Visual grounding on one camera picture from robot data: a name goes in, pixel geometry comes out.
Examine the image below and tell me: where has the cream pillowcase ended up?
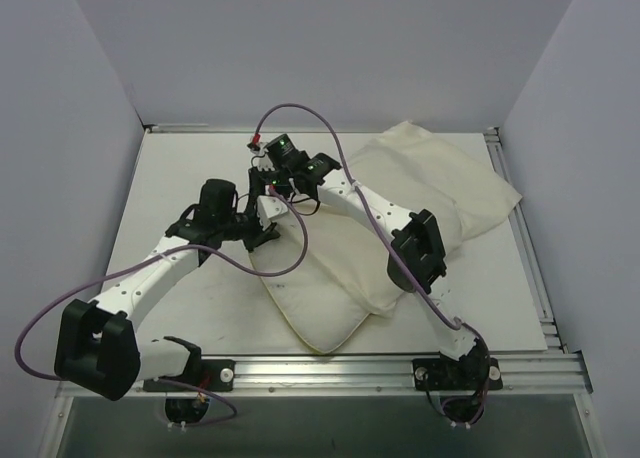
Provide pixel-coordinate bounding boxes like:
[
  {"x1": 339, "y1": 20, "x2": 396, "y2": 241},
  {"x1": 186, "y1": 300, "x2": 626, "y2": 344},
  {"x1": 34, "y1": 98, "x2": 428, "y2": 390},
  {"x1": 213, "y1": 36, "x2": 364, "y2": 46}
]
[{"x1": 264, "y1": 122, "x2": 522, "y2": 335}]

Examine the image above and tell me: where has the white pillow yellow edge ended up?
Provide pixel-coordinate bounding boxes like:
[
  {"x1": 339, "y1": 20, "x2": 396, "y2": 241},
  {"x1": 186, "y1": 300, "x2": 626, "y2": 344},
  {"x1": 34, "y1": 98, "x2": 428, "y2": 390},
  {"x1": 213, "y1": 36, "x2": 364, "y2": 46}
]
[{"x1": 261, "y1": 258, "x2": 370, "y2": 355}]

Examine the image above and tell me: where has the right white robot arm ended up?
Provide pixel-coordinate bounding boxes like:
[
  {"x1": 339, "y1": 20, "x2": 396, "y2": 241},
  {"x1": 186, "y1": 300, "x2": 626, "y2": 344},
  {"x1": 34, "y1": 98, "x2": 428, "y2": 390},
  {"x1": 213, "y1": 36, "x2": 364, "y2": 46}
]
[{"x1": 249, "y1": 134, "x2": 490, "y2": 387}]

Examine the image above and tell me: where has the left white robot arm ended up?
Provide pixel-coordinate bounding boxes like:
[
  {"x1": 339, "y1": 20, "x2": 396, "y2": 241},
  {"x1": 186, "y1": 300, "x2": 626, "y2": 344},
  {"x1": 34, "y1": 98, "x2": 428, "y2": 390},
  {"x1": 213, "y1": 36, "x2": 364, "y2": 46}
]
[{"x1": 54, "y1": 179, "x2": 288, "y2": 401}]

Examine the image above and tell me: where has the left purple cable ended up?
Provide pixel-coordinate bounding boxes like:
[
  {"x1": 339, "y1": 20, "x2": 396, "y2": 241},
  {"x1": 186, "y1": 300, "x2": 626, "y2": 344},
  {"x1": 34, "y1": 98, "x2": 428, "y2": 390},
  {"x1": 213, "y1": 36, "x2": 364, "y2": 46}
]
[{"x1": 13, "y1": 187, "x2": 309, "y2": 425}]

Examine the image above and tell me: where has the purple cable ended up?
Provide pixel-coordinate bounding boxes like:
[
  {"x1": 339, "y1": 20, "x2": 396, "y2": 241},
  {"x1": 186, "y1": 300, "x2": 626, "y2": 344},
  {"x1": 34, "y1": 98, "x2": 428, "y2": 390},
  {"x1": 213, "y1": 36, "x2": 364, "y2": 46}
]
[
  {"x1": 13, "y1": 187, "x2": 309, "y2": 425},
  {"x1": 253, "y1": 102, "x2": 489, "y2": 424}
]

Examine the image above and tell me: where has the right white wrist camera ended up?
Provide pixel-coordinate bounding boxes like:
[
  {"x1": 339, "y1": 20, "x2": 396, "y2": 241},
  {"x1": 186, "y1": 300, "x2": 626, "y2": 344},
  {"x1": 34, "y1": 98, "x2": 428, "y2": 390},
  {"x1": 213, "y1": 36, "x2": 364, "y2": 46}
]
[{"x1": 247, "y1": 133, "x2": 275, "y2": 172}]

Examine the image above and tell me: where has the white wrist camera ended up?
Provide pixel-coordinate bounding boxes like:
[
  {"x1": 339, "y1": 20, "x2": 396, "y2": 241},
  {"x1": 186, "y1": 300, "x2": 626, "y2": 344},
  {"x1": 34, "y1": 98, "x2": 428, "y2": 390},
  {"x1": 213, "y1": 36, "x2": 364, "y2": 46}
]
[
  {"x1": 247, "y1": 133, "x2": 275, "y2": 172},
  {"x1": 256, "y1": 196, "x2": 289, "y2": 231}
]

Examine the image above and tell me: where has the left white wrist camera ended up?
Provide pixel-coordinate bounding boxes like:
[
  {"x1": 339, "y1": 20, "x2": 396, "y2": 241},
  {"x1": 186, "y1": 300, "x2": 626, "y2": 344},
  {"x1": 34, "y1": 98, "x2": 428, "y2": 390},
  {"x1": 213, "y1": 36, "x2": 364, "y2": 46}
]
[{"x1": 256, "y1": 196, "x2": 289, "y2": 231}]

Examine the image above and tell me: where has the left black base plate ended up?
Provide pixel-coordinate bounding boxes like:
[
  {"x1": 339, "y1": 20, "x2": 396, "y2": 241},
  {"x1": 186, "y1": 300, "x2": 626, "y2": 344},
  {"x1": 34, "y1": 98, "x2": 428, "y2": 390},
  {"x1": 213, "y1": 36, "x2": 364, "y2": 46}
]
[{"x1": 142, "y1": 358, "x2": 236, "y2": 392}]

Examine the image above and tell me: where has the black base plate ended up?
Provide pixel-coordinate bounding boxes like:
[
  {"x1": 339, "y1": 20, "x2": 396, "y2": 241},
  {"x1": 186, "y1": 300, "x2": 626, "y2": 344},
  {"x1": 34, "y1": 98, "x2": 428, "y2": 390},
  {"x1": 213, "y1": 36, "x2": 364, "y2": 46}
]
[
  {"x1": 412, "y1": 357, "x2": 504, "y2": 392},
  {"x1": 142, "y1": 358, "x2": 236, "y2": 392}
]

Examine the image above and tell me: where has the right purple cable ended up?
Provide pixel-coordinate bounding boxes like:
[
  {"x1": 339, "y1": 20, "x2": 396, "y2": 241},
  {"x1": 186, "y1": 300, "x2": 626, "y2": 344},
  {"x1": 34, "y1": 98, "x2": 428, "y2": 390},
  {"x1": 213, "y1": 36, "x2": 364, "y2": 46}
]
[{"x1": 253, "y1": 102, "x2": 489, "y2": 424}]

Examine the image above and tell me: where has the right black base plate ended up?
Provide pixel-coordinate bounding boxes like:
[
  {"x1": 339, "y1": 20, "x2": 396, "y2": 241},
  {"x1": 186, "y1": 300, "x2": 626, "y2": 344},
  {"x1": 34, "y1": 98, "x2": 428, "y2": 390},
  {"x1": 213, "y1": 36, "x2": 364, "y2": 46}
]
[{"x1": 412, "y1": 357, "x2": 504, "y2": 392}]

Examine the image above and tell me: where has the aluminium front rail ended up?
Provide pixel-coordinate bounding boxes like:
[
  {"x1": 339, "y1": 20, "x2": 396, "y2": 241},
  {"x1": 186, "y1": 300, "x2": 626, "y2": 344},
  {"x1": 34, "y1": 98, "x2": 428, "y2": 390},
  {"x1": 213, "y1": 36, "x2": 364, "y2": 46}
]
[{"x1": 203, "y1": 349, "x2": 592, "y2": 396}]

